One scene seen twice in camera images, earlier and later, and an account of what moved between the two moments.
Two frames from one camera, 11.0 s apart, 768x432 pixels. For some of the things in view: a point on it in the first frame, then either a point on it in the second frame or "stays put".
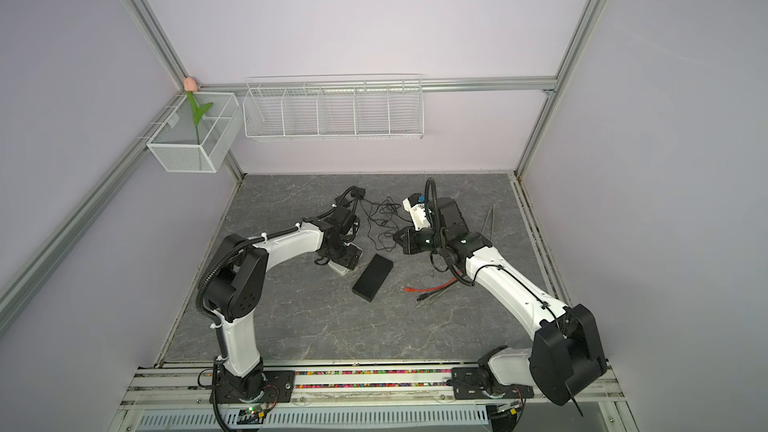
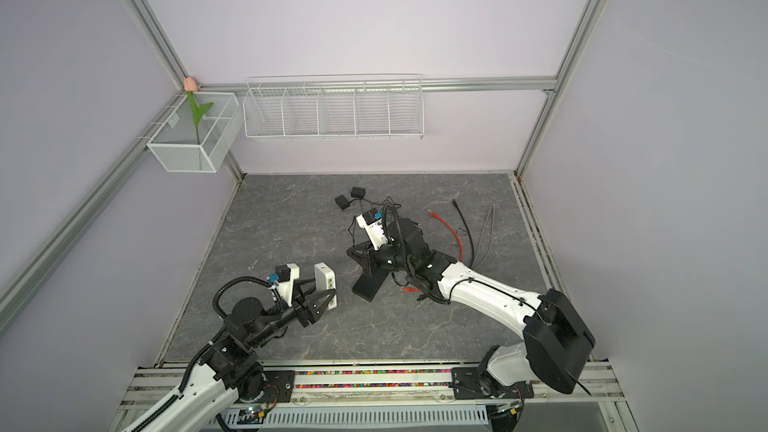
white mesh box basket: (174, 141) stays put
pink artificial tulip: (191, 86) stays put
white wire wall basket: (335, 107) stays put
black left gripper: (351, 258) to (305, 314)
